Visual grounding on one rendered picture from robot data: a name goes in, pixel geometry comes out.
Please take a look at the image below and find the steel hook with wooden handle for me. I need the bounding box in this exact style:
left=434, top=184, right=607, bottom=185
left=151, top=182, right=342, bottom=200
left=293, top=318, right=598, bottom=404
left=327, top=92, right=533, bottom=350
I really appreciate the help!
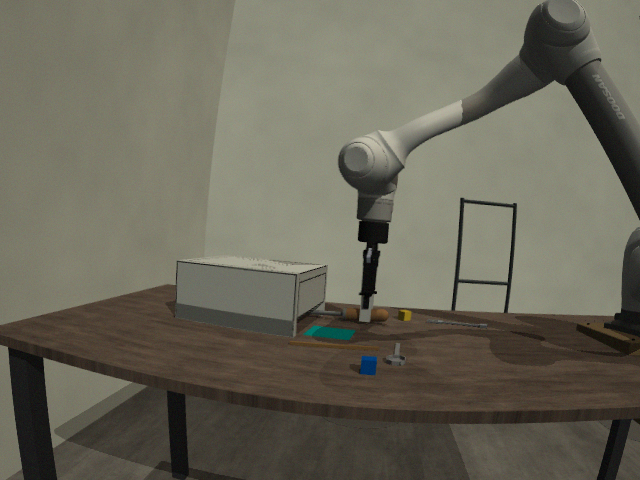
left=306, top=308, right=389, bottom=322

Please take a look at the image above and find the grey metal spoon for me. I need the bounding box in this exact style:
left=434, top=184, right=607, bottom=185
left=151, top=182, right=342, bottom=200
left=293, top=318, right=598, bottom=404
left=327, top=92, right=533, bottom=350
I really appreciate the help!
left=386, top=343, right=406, bottom=366

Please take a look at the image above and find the teal square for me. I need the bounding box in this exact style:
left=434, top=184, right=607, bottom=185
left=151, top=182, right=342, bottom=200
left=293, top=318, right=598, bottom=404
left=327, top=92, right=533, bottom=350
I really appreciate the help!
left=303, top=326, right=356, bottom=340

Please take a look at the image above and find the blue cube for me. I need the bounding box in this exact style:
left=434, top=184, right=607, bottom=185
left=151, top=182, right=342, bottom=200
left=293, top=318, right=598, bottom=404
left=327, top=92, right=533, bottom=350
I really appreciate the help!
left=360, top=356, right=377, bottom=375

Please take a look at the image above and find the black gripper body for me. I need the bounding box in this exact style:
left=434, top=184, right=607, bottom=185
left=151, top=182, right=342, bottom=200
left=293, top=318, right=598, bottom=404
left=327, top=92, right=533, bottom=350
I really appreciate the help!
left=358, top=221, right=389, bottom=257

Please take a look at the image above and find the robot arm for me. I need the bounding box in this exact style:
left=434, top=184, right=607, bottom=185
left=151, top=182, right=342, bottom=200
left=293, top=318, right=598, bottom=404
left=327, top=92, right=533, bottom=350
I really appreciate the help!
left=338, top=0, right=640, bottom=337

